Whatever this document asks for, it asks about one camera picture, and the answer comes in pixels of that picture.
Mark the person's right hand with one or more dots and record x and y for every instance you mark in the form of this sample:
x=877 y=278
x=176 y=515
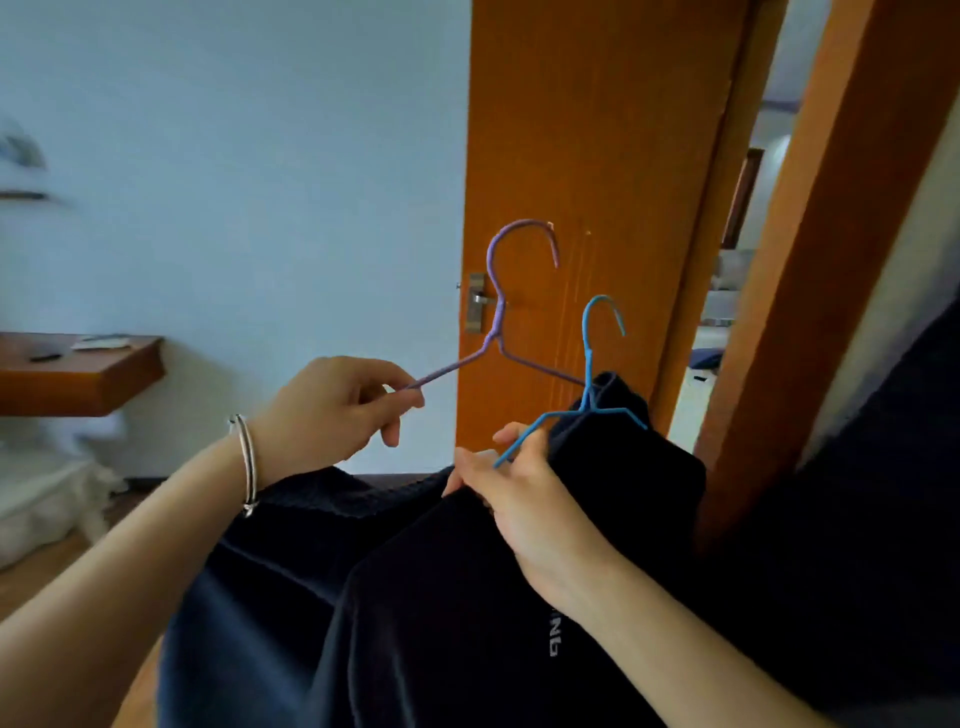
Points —
x=540 y=517

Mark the person's left hand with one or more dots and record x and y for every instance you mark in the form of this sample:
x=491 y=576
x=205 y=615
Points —
x=315 y=420

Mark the person's right thumb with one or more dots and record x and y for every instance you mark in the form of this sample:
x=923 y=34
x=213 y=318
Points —
x=525 y=442

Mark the person's left thumb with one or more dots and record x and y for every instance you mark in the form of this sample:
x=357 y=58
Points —
x=394 y=407

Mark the dark navy garment with lettering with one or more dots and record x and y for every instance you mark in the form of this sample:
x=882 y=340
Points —
x=450 y=615

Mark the person's left forearm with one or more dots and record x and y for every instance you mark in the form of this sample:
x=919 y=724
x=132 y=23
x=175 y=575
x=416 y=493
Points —
x=112 y=592

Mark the person's right forearm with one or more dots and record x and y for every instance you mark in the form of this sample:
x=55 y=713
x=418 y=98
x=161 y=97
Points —
x=675 y=660

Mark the dark blue textured garment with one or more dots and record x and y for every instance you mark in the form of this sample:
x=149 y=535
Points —
x=255 y=600

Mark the white paper sheet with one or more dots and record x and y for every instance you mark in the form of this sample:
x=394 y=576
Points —
x=101 y=343

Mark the dark brown wooden door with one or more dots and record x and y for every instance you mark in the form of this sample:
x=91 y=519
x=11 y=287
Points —
x=742 y=199

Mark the dark hanging fabric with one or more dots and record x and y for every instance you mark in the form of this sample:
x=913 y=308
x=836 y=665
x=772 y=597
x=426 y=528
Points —
x=847 y=540

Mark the orange wooden door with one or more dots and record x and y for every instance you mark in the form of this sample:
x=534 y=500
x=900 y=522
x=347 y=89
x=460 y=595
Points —
x=600 y=112

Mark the small black object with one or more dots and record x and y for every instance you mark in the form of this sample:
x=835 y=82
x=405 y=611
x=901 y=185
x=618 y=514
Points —
x=45 y=357

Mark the white bedding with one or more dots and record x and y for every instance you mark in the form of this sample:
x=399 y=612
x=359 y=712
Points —
x=45 y=502

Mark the brown wooden wall shelf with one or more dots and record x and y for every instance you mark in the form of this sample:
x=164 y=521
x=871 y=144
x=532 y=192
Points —
x=75 y=382

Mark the orange wooden door frame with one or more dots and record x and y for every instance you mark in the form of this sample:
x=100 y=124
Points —
x=840 y=225

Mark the blurred grey wall fixture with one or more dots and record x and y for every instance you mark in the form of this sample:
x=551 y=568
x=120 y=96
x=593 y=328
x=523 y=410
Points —
x=22 y=161

